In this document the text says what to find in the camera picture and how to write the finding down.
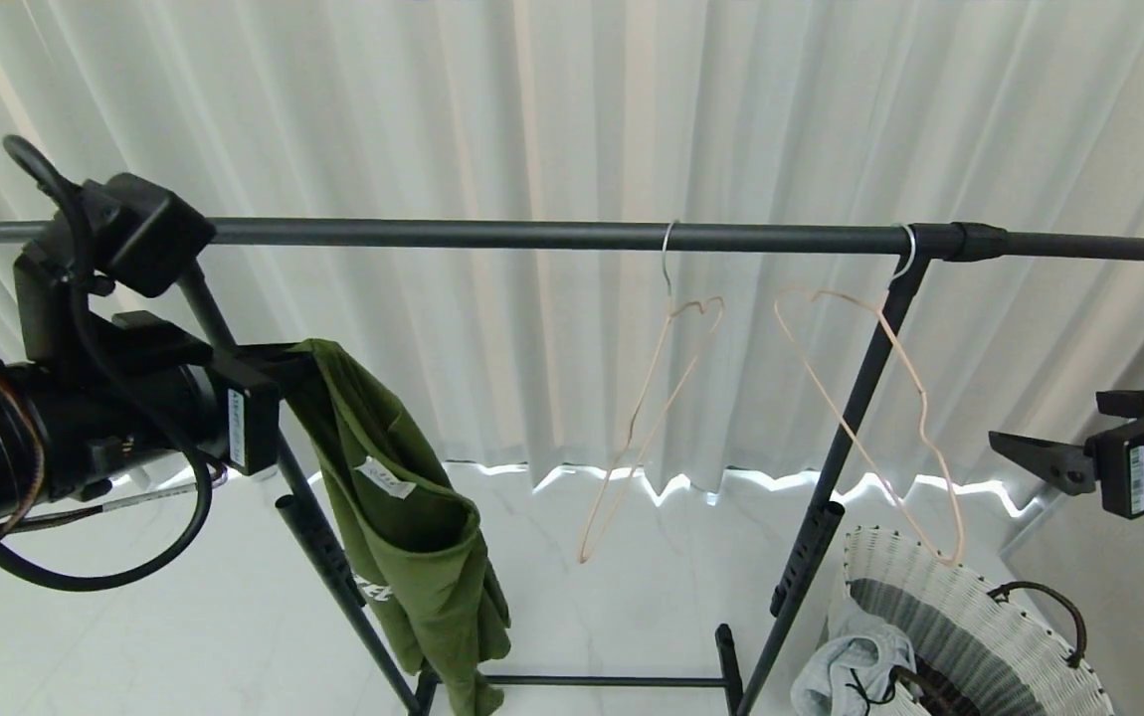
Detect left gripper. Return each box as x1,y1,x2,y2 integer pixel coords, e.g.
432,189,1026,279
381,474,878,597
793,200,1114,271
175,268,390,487
0,348,283,520

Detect pink clothes hanger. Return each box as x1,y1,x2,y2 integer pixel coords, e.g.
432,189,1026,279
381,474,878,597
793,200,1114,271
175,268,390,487
773,224,966,566
577,221,727,566

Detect green shirt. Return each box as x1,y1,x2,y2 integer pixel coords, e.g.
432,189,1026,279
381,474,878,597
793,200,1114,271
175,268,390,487
284,338,513,716

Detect white laundry basket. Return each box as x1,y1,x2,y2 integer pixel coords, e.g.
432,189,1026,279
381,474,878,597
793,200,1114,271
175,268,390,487
793,525,1115,716

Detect black clothes rack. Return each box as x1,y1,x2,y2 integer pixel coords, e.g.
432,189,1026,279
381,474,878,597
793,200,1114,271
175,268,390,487
0,217,1144,716

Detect pale grey shorts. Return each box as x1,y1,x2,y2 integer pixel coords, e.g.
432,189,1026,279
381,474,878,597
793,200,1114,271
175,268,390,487
791,607,919,716

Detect white curtain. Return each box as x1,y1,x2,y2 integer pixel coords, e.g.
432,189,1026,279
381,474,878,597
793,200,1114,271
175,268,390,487
0,0,1144,498

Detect black cable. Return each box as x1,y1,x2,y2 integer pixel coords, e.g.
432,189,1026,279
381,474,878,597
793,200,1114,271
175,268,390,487
0,134,215,595

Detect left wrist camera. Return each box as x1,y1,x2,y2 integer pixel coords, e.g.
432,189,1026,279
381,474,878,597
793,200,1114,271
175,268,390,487
13,171,218,367

